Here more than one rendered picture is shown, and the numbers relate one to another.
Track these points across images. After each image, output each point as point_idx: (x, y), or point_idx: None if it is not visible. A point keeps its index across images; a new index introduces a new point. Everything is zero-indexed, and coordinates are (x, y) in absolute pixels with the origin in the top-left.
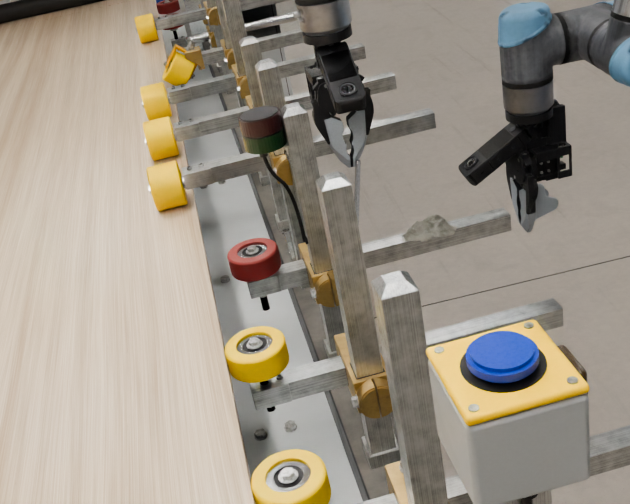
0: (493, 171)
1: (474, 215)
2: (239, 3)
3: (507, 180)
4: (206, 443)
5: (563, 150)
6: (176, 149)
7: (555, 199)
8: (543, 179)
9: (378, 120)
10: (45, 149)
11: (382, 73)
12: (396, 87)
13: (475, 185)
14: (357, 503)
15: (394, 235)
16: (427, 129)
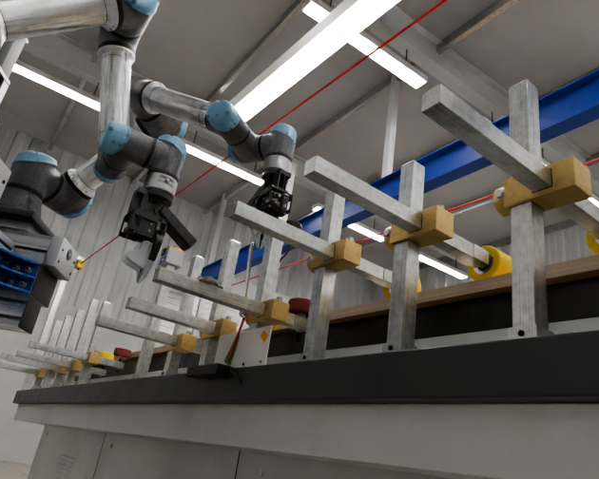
0: (173, 239)
1: (180, 274)
2: (509, 105)
3: (160, 247)
4: None
5: (128, 220)
6: (469, 274)
7: (125, 255)
8: (137, 240)
9: (277, 219)
10: None
11: (325, 160)
12: (303, 175)
13: (183, 250)
14: (202, 344)
15: (230, 292)
16: (234, 220)
